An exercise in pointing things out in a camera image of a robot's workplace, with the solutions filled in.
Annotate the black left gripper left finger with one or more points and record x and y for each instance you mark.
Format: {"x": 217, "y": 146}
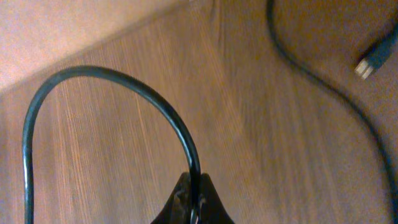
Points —
{"x": 177, "y": 209}

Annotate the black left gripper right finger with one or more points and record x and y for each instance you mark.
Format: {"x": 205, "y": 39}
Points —
{"x": 211, "y": 209}

